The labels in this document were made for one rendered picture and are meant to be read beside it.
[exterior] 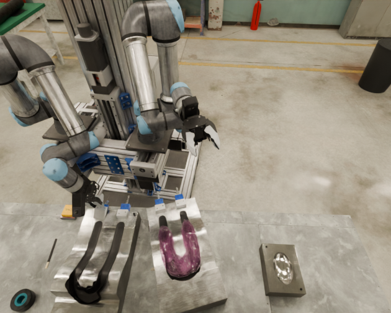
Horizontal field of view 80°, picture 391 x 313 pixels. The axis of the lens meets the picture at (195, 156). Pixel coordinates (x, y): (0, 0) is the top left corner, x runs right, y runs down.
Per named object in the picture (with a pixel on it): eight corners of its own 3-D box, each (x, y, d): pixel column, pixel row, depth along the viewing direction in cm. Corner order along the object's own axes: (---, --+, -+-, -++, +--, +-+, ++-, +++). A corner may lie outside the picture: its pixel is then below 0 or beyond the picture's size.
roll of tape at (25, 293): (14, 316, 94) (9, 315, 92) (14, 296, 99) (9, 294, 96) (36, 305, 97) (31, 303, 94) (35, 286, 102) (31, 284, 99)
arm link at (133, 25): (108, -4, 80) (139, 135, 86) (141, -6, 82) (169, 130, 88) (113, 13, 92) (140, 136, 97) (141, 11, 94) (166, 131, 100)
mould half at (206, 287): (148, 213, 125) (144, 202, 117) (194, 202, 130) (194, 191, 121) (163, 323, 93) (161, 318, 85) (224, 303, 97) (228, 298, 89)
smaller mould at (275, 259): (259, 248, 113) (262, 243, 107) (290, 249, 112) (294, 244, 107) (265, 295, 99) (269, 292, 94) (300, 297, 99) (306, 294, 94)
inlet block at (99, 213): (102, 204, 124) (103, 195, 122) (112, 206, 124) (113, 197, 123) (92, 218, 111) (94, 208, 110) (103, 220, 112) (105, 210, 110)
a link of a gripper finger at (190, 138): (198, 166, 70) (198, 143, 76) (196, 153, 65) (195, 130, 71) (188, 166, 70) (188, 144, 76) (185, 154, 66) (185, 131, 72)
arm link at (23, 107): (54, 121, 127) (16, 55, 78) (24, 132, 121) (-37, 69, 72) (43, 102, 128) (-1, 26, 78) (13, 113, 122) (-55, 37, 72)
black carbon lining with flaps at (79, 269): (96, 222, 114) (89, 213, 107) (128, 223, 114) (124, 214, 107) (67, 305, 91) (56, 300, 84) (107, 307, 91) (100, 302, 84)
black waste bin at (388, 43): (350, 77, 374) (372, 37, 327) (381, 79, 370) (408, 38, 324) (361, 94, 342) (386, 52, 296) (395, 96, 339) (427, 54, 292)
